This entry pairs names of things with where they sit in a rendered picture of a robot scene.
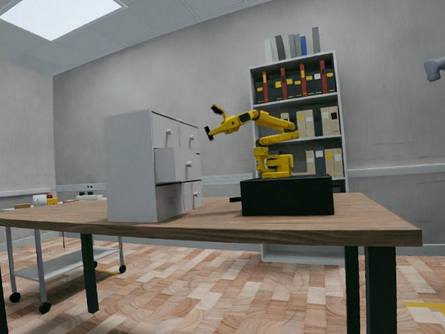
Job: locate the white chest of drawers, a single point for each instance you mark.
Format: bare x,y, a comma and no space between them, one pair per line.
129,167

